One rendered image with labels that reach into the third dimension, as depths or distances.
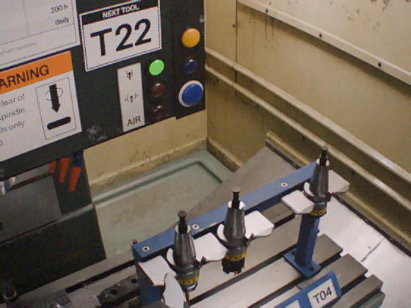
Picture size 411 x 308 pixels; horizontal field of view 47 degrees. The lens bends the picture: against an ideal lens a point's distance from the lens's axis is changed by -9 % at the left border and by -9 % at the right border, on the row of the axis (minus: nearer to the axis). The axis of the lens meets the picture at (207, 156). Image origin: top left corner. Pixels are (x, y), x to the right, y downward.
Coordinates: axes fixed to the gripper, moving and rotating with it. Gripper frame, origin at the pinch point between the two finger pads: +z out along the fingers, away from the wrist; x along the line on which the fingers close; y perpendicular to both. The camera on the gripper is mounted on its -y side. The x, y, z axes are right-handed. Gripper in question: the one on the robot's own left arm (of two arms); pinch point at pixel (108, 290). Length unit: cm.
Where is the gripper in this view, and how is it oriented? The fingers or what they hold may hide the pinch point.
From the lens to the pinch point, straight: 58.9
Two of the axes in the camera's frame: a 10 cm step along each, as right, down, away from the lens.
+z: -5.0, -5.0, 7.0
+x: 8.6, -3.0, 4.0
